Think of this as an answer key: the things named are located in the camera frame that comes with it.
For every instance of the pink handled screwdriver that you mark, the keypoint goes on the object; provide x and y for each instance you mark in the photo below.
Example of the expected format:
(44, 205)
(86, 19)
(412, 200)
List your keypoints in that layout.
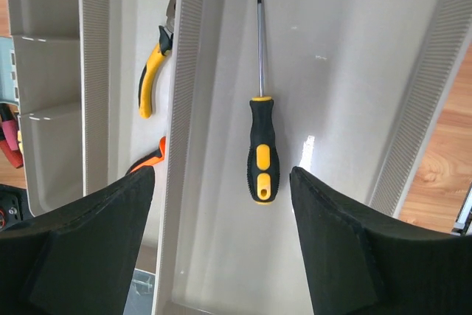
(9, 126)

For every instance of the grey plastic tool box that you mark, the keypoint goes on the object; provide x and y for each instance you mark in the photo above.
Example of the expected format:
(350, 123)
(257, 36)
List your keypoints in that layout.
(357, 87)

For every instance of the yellow handled pliers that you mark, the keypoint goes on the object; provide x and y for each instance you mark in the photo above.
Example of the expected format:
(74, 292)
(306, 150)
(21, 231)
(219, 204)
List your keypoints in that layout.
(161, 50)

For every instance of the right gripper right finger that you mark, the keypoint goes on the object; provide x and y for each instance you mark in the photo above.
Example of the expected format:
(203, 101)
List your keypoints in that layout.
(359, 261)

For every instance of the short yellow black screwdriver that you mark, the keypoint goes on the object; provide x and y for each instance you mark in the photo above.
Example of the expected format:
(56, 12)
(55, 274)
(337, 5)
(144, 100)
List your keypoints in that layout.
(263, 164)

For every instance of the orange handled pliers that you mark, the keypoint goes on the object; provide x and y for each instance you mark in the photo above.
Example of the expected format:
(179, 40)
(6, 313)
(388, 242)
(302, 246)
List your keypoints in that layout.
(151, 159)

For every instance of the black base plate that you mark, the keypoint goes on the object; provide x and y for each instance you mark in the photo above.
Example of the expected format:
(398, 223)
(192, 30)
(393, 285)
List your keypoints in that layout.
(14, 207)

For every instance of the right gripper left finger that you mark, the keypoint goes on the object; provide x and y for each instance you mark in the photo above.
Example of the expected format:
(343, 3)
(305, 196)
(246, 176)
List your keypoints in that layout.
(79, 258)

